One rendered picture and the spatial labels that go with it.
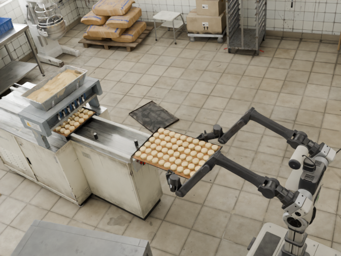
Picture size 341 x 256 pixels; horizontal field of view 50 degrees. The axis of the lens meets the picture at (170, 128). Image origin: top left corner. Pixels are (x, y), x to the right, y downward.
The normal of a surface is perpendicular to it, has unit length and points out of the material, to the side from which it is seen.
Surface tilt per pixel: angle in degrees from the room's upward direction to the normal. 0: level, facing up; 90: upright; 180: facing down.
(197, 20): 87
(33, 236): 0
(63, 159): 90
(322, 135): 0
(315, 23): 90
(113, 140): 0
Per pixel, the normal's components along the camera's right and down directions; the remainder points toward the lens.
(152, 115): -0.13, -0.76
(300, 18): -0.42, 0.62
